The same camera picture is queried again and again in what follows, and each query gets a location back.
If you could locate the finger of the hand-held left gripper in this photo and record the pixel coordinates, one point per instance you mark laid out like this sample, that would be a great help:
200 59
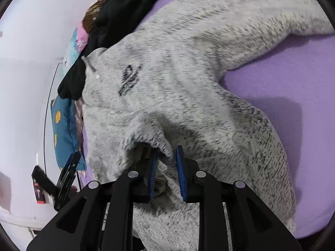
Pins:
68 174

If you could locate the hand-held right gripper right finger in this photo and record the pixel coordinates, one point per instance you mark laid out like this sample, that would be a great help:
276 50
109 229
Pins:
181 175

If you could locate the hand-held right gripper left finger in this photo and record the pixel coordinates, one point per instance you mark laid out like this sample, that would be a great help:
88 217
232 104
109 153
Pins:
152 177

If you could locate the grey marled sweater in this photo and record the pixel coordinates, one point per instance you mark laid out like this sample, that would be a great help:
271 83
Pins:
183 96

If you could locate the blue pillow with orange prints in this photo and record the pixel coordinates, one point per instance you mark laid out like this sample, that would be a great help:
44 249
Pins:
62 130

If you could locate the brown printed garment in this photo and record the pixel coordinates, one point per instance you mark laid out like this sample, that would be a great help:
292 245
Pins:
91 18

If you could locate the black garment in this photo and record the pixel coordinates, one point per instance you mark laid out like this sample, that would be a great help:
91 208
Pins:
115 13

